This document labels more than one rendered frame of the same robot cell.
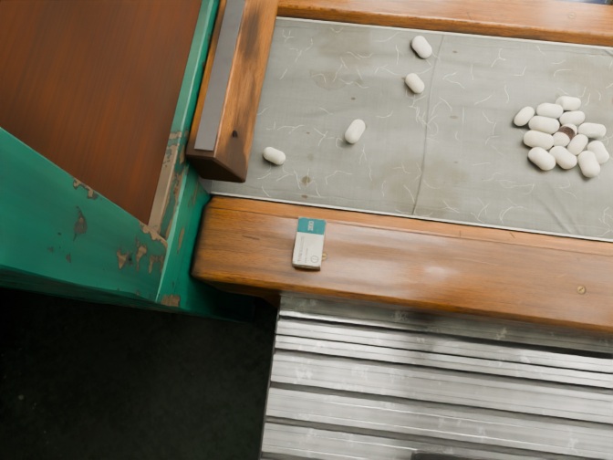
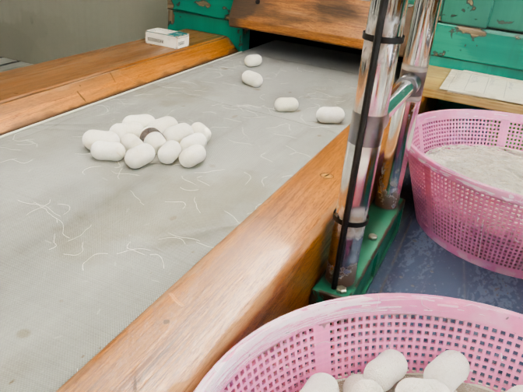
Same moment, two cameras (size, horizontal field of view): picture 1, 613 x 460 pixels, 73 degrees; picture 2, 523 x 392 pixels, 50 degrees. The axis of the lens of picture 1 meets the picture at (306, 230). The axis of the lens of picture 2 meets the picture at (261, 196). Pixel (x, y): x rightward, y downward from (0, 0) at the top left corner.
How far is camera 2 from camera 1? 101 cm
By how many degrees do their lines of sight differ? 67
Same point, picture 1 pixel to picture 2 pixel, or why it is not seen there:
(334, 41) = not seen: hidden behind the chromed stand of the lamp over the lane
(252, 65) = (314, 15)
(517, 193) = (117, 117)
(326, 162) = (233, 75)
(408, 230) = (139, 63)
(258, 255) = not seen: hidden behind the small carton
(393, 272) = (113, 53)
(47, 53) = not seen: outside the picture
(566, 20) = (319, 170)
